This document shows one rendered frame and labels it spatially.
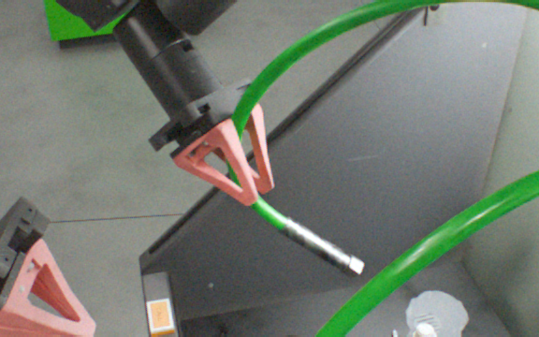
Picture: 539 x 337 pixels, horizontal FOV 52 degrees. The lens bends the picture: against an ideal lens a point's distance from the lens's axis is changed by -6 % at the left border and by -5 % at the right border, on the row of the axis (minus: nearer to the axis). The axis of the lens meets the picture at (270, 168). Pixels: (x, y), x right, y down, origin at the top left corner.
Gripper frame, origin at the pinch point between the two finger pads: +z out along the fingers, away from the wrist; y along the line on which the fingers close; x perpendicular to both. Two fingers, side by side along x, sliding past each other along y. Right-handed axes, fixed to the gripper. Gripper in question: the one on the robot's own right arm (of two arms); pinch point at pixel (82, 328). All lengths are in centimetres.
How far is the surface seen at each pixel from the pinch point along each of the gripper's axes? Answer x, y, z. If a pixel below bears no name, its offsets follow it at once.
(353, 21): 16.1, 25.4, 2.1
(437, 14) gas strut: 41, 28, 18
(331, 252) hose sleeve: 16.1, 8.1, 19.3
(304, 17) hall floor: 349, -67, 109
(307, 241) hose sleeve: 16.2, 7.4, 16.5
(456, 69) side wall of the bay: 43, 25, 27
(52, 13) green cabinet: 297, -157, -18
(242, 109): 17.1, 13.3, 2.1
